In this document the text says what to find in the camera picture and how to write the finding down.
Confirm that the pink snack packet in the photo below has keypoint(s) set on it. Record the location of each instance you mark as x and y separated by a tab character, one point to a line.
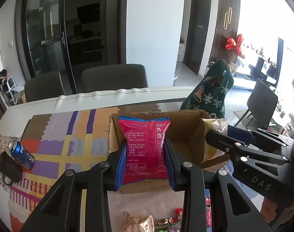
144	149

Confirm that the red ribbon bow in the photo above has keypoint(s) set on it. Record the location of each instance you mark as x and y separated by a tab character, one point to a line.
231	43

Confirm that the person's right hand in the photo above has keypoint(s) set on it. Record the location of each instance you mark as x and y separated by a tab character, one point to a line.
270	210

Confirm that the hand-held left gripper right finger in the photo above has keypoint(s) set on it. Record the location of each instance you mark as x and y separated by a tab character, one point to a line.
170	166

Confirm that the green knitted snowflake bag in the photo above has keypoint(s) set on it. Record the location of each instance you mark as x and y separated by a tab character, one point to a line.
209	99

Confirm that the white shelf rack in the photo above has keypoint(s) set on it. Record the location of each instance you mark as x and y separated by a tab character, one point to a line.
9	87

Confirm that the red wrapped candy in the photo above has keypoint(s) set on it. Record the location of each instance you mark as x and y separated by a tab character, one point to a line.
178	215

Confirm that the grey dining chair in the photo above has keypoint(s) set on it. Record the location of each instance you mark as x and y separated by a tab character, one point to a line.
113	79
42	87

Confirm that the gold foil snack packet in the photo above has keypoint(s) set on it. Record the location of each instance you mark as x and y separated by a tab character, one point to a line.
146	223

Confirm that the gold loop wall ornament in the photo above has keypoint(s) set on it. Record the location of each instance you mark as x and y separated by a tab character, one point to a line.
227	18

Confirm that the pale yellow snack packet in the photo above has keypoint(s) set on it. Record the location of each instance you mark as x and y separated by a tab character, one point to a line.
213	128

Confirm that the black mug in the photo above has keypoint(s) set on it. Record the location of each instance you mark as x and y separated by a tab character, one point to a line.
9	168

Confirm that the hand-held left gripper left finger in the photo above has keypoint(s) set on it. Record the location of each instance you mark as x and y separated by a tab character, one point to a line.
120	164

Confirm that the black framed glass door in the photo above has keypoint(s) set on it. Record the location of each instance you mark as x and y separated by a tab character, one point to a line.
47	41

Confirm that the gold wrapped candy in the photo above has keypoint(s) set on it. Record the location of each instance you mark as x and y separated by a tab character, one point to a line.
164	221

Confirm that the blue soda can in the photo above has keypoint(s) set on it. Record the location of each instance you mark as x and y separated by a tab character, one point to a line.
22	153

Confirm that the cardboard box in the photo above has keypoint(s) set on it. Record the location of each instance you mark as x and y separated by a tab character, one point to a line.
185	135

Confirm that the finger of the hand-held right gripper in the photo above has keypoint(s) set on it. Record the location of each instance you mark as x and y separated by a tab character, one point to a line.
238	134
222	141

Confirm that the dark interior door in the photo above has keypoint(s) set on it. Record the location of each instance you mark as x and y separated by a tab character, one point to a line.
197	33

